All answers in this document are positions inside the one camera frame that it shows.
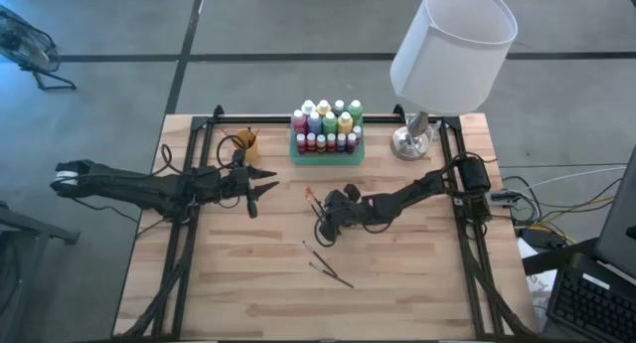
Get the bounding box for computer monitor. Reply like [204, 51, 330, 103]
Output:
[594, 143, 636, 280]

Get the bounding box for silver table lamp white shade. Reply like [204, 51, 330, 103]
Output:
[389, 0, 519, 163]

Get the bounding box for black paintbrush orange fan bristles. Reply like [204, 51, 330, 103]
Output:
[303, 186, 325, 219]

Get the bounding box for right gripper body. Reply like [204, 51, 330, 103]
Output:
[323, 188, 373, 231]

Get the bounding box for thin black paintbrush gold ferrule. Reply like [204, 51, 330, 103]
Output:
[220, 128, 244, 148]

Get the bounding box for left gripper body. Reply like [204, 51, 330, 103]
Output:
[196, 164, 252, 205]

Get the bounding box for orange plastic cup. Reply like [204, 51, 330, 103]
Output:
[233, 128, 260, 164]

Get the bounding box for black keyboard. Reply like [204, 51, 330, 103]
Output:
[545, 264, 636, 343]

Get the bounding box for yellow floor cable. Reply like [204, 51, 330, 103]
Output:
[539, 196, 617, 225]

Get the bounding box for black floor fan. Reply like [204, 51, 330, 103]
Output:
[0, 4, 79, 92]

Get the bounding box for white printed paper sheet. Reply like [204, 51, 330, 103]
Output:
[516, 238, 556, 309]

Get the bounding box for green translucent plastic bin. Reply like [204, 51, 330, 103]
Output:
[289, 111, 367, 167]

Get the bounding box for white floor cable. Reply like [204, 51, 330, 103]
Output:
[516, 165, 628, 191]

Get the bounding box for black side table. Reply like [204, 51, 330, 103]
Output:
[0, 203, 81, 343]

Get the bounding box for black power adapter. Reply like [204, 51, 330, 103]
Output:
[520, 227, 565, 251]

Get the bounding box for black computer desk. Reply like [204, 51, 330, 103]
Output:
[521, 236, 636, 343]

